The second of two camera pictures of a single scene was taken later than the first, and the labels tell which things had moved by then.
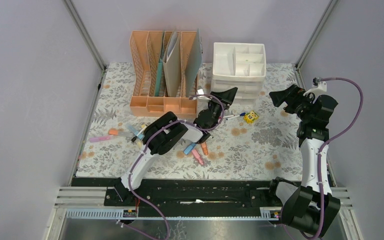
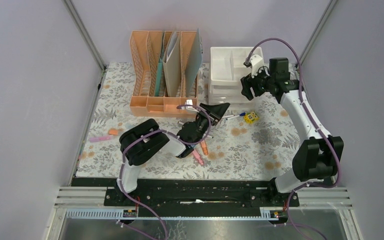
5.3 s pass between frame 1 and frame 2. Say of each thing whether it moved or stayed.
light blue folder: stayed
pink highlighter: stayed
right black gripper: moved
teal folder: stayed
